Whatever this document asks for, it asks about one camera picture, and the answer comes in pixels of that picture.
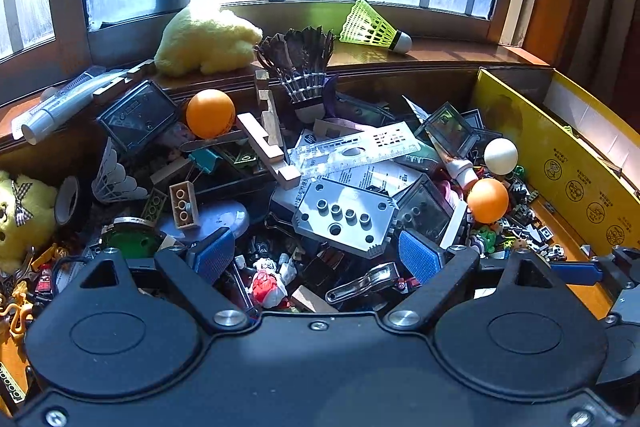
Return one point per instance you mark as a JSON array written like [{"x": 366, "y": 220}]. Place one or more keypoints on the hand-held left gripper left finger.
[{"x": 215, "y": 254}]

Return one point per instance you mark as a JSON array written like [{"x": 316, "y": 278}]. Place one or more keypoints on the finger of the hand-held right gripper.
[{"x": 575, "y": 273}]

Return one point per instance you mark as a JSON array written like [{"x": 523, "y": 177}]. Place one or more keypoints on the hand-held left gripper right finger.
[{"x": 420, "y": 257}]

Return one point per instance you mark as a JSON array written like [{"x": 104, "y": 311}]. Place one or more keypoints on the yellow cardboard box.
[{"x": 560, "y": 142}]

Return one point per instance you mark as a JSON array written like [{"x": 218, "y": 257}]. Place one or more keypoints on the dark clear plastic case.
[
  {"x": 425, "y": 212},
  {"x": 137, "y": 114}
]

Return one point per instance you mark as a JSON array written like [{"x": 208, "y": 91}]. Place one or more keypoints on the wooden desktop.
[{"x": 575, "y": 297}]

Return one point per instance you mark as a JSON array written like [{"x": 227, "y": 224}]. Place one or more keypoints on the grey round lid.
[{"x": 220, "y": 214}]

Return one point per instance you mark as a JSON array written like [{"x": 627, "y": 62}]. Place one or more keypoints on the tan toy brick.
[{"x": 184, "y": 204}]

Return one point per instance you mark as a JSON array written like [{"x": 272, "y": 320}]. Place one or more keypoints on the red white toy figure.
[{"x": 267, "y": 284}]

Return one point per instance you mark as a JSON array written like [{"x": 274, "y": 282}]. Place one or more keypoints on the metal nail clipper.
[{"x": 362, "y": 284}]

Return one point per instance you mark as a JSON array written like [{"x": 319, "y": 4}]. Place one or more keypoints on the olive toy brick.
[{"x": 155, "y": 204}]

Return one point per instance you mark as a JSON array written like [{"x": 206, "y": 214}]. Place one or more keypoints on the pile of dark toy bricks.
[{"x": 525, "y": 207}]

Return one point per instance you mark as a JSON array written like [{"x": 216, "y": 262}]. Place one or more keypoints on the grey studded toy plate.
[{"x": 345, "y": 217}]

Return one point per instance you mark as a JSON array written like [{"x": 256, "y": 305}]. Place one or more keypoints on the white paper leaflet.
[{"x": 385, "y": 179}]

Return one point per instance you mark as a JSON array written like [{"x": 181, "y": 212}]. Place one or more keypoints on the green perforated plastic ball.
[{"x": 130, "y": 242}]

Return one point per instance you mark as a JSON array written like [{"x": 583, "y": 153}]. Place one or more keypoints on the orange ping pong ball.
[
  {"x": 487, "y": 201},
  {"x": 210, "y": 113}
]

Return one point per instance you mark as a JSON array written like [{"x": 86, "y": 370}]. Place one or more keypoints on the teal plastic toy piece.
[{"x": 202, "y": 164}]

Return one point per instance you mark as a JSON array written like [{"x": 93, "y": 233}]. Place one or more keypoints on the white pink toy pin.
[{"x": 462, "y": 174}]

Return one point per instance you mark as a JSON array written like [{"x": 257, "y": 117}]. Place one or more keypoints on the wooden block piece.
[{"x": 270, "y": 147}]

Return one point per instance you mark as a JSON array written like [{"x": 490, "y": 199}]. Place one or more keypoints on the clear stencil ruler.
[{"x": 350, "y": 154}]

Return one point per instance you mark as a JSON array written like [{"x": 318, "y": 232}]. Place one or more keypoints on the white feather shuttlecock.
[{"x": 115, "y": 179}]

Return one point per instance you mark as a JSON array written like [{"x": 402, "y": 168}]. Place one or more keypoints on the white ping pong ball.
[{"x": 501, "y": 155}]

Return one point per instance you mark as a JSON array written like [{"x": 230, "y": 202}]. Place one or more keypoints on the tape roll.
[{"x": 67, "y": 199}]

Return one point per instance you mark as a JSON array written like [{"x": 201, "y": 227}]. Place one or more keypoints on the yellow teddy plush with ribbon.
[{"x": 22, "y": 217}]

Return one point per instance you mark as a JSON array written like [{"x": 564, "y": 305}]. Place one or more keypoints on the wooden windowsill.
[{"x": 450, "y": 57}]

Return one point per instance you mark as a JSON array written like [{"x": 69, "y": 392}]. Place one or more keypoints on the black feather shuttlecock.
[{"x": 300, "y": 62}]

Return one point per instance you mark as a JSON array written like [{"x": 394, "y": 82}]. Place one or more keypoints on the white marker pen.
[{"x": 65, "y": 104}]

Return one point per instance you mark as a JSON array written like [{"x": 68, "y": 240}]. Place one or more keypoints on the yellow plush toy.
[{"x": 205, "y": 39}]

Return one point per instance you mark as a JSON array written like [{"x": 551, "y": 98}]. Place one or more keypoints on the yellow-green plastic shuttlecock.
[{"x": 370, "y": 27}]

